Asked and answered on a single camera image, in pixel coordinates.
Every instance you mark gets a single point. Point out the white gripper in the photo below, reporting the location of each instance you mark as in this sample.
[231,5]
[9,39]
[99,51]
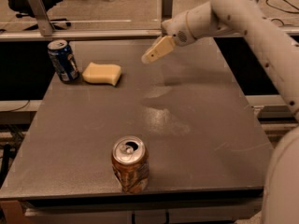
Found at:
[177,29]

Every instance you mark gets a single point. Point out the yellow sponge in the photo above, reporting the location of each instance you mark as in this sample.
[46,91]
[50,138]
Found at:
[102,74]

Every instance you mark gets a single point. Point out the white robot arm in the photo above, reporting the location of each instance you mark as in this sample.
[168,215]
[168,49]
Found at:
[278,55]

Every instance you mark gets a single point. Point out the blue pepsi can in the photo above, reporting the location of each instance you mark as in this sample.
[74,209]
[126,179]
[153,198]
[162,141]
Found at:
[63,60]

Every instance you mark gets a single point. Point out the orange soda can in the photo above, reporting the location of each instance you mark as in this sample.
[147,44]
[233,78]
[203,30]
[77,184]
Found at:
[130,164]

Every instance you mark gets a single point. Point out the black office chair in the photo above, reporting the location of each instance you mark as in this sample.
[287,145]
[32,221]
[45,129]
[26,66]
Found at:
[22,9]

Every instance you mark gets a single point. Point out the middle metal bracket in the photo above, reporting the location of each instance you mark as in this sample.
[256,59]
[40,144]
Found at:
[167,6]

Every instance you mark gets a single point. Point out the metal rail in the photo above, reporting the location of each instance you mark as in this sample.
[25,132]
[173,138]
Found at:
[75,35]

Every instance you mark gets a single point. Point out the left metal bracket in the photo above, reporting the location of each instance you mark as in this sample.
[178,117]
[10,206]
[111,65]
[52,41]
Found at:
[44,25]

